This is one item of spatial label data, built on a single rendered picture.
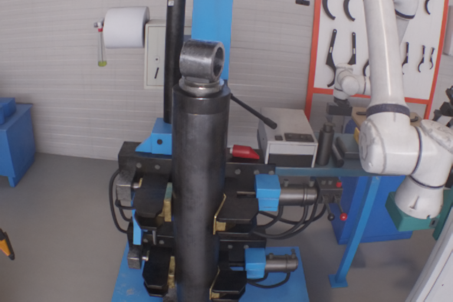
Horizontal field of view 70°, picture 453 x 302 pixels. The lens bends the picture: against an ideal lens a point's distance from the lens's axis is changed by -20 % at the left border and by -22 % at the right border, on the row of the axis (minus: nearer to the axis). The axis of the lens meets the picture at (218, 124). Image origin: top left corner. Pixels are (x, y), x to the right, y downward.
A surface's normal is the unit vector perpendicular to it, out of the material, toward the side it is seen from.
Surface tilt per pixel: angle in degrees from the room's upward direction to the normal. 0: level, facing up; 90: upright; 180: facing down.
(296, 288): 0
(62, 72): 90
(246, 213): 0
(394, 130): 50
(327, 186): 0
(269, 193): 90
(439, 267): 90
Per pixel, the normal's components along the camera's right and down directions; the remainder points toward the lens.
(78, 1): -0.01, 0.40
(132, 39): -0.03, 0.68
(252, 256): 0.05, -0.91
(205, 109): 0.22, 0.40
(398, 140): -0.05, -0.28
